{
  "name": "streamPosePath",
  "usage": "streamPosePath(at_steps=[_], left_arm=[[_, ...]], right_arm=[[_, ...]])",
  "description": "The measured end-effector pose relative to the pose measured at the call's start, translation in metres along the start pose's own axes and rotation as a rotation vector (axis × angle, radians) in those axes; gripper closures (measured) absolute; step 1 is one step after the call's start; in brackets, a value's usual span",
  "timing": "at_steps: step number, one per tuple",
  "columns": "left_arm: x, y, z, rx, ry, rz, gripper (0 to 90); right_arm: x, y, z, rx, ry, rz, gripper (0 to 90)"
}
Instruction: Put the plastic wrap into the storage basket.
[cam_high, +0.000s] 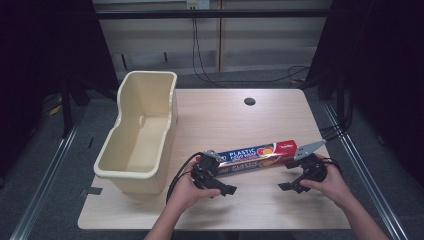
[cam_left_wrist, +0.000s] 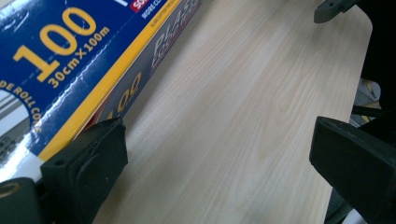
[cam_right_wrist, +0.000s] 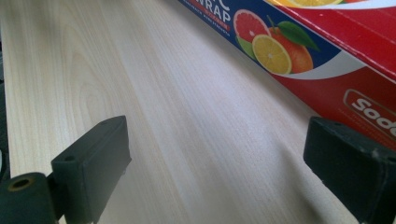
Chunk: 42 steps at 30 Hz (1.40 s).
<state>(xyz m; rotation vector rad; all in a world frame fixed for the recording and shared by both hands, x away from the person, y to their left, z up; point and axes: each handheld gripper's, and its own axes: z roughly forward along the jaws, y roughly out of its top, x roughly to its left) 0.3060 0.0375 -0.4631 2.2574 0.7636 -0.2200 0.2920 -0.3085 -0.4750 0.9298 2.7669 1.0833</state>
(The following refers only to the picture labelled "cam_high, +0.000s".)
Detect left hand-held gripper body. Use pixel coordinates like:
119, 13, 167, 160
191, 149, 226, 191

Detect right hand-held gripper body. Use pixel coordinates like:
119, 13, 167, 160
293, 139, 330, 193

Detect blue red plastic wrap box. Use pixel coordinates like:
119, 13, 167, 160
195, 139, 298, 177

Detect cream plastic bin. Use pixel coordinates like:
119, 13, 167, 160
93, 70, 179, 196

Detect person's right hand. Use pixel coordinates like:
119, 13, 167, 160
298, 153, 350, 210

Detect person's left hand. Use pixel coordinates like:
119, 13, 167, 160
166, 159, 222, 215

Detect black tape piece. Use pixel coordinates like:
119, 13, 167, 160
79, 186, 104, 197

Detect black curtain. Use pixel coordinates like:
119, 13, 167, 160
0, 0, 120, 181
304, 0, 424, 188

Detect black metal stand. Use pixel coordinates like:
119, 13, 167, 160
59, 74, 90, 140

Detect black horizontal bar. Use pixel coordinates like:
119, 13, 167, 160
95, 8, 334, 20

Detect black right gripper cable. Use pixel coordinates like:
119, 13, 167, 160
320, 156, 344, 178

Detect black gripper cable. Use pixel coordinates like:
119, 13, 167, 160
165, 151, 205, 205
320, 156, 344, 178

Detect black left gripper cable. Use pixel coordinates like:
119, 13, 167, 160
165, 151, 205, 205

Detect black floor cable bundle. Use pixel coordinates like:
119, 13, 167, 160
319, 96, 354, 142

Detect metal floor rail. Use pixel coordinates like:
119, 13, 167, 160
9, 108, 86, 240
322, 101, 410, 240

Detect black hanging wall cables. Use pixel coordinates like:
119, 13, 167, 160
191, 17, 312, 85

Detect white wall socket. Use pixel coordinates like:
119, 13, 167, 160
186, 0, 211, 10

